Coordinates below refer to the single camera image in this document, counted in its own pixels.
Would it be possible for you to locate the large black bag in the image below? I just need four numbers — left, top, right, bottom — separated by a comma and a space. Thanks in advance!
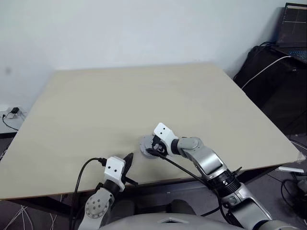
234, 45, 307, 135

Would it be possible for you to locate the white power strip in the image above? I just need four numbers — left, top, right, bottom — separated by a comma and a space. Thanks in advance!
0, 104, 27, 120

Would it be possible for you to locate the thin black adapter cable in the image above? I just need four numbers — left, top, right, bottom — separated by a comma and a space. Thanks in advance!
1, 112, 19, 132

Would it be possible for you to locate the white floor wire bundle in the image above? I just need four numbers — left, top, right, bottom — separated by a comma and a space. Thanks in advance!
4, 205, 58, 230

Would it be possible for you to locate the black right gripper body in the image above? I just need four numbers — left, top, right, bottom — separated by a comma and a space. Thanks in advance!
157, 138, 169, 157

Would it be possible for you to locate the flat white bar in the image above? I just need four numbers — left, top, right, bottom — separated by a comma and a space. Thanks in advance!
278, 165, 306, 173

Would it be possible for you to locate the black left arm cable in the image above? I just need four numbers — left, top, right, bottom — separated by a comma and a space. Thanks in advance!
69, 157, 107, 230

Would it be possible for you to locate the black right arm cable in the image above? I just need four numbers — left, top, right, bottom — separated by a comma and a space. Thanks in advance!
164, 155, 231, 221

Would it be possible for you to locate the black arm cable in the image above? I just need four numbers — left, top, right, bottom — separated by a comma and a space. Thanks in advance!
69, 157, 107, 230
164, 155, 231, 221

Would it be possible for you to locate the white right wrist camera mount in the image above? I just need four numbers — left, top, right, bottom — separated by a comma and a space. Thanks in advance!
153, 122, 179, 157

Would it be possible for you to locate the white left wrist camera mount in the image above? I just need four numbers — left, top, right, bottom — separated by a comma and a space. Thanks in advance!
104, 156, 127, 192

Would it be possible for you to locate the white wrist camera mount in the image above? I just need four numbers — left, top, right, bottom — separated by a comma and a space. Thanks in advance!
104, 156, 127, 192
153, 122, 179, 157

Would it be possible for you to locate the black laptop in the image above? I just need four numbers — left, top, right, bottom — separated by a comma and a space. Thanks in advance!
275, 2, 307, 63

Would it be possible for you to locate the grey floor device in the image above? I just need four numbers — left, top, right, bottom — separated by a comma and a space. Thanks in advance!
296, 179, 307, 193

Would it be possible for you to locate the white laptop cable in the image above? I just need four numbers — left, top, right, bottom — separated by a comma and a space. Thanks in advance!
241, 55, 292, 90

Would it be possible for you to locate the grey robot torso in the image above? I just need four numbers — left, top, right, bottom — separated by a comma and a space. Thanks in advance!
99, 214, 240, 230

